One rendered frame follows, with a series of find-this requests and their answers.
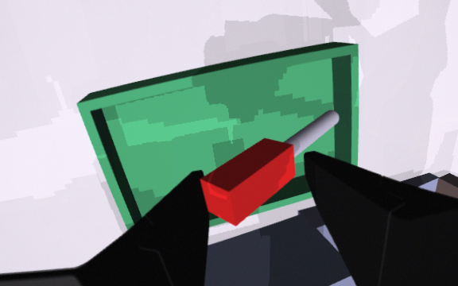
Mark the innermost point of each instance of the green tray floor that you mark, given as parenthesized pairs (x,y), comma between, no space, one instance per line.
(162,138)

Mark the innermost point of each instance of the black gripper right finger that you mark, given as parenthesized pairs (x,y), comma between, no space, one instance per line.
(387,232)

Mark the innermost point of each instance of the red-headed stop pin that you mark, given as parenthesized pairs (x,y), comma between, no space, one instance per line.
(237,188)

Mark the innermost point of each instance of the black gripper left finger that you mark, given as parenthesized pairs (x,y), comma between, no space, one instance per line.
(166,247)

